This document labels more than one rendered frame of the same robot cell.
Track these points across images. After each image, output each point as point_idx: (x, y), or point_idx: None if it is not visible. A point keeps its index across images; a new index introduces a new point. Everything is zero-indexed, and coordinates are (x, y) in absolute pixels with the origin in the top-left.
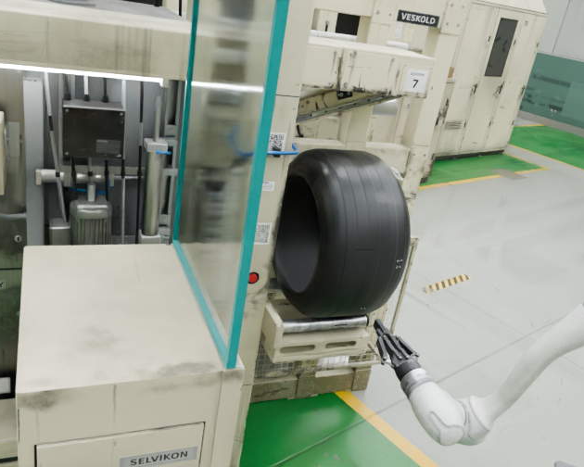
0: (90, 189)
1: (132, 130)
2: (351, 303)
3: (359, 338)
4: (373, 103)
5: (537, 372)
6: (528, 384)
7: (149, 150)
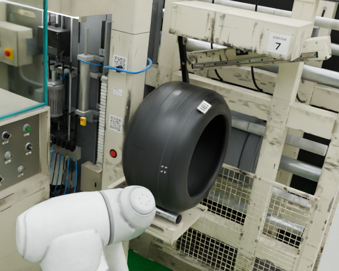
0: (51, 73)
1: (90, 50)
2: None
3: (165, 228)
4: (266, 63)
5: (104, 255)
6: (109, 267)
7: (78, 58)
